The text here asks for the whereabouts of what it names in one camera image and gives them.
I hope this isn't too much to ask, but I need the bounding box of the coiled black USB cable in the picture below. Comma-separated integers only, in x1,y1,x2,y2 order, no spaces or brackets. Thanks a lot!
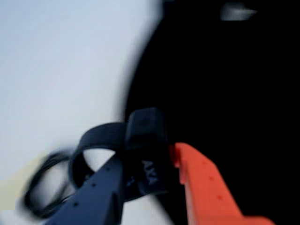
23,150,80,220

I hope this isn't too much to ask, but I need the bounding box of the blue-grey gripper finger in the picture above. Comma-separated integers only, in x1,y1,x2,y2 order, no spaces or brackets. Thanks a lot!
43,159,125,225

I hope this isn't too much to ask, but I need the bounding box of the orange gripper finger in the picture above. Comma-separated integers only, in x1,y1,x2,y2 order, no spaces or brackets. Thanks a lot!
168,142,275,225

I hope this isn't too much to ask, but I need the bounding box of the black bike light red lens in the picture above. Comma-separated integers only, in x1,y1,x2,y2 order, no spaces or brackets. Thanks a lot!
67,107,173,203

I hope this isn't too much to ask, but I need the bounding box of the black fabric bag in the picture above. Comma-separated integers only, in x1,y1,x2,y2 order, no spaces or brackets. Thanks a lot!
124,0,300,225

